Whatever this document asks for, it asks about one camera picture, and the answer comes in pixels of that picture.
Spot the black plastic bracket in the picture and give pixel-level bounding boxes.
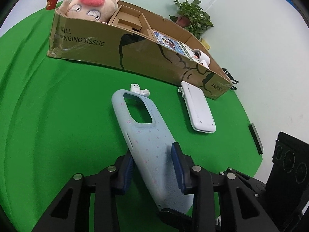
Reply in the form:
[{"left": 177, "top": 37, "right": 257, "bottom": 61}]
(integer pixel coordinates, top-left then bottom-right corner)
[{"left": 222, "top": 68, "right": 239, "bottom": 91}]

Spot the green white medicine box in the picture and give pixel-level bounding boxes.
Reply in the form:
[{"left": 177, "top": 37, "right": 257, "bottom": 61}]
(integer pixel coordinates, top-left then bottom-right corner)
[{"left": 177, "top": 41, "right": 199, "bottom": 63}]

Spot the white device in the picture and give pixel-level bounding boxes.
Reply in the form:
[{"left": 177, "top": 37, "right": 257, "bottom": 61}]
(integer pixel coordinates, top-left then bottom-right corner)
[{"left": 178, "top": 81, "right": 216, "bottom": 133}]

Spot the green tablecloth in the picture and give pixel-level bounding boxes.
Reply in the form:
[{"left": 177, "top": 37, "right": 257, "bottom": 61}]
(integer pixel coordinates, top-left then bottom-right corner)
[{"left": 1, "top": 9, "right": 262, "bottom": 231}]

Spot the right potted green plant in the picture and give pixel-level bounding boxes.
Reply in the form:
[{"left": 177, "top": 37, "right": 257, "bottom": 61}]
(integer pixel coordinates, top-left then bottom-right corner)
[{"left": 169, "top": 0, "right": 214, "bottom": 40}]

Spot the black flat bar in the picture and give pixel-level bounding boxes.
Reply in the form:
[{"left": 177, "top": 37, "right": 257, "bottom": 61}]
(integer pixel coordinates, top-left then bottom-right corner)
[{"left": 248, "top": 123, "right": 263, "bottom": 155}]

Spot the pink pig plush toy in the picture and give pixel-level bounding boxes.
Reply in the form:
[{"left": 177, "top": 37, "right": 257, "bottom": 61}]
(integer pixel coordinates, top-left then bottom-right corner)
[{"left": 58, "top": 0, "right": 119, "bottom": 23}]

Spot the white handheld fan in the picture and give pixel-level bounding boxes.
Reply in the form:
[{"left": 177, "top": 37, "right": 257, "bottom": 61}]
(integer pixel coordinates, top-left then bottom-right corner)
[{"left": 193, "top": 49, "right": 211, "bottom": 69}]

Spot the light blue phone case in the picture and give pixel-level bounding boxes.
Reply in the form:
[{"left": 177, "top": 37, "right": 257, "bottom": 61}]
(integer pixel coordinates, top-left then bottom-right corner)
[{"left": 112, "top": 89, "right": 193, "bottom": 214}]

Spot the large cardboard box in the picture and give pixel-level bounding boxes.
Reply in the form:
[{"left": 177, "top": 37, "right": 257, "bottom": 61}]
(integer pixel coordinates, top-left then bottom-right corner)
[{"left": 47, "top": 1, "right": 233, "bottom": 100}]

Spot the yellow dried leaf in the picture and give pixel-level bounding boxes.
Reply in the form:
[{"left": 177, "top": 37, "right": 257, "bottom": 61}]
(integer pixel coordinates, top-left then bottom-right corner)
[{"left": 200, "top": 38, "right": 211, "bottom": 51}]

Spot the black right camera box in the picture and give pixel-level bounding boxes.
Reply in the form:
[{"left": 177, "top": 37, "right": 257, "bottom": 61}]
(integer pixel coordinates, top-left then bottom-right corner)
[{"left": 266, "top": 132, "right": 308, "bottom": 212}]

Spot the blue board game box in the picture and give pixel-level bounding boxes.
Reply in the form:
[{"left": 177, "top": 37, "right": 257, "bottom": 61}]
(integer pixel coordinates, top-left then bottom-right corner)
[{"left": 153, "top": 30, "right": 185, "bottom": 55}]

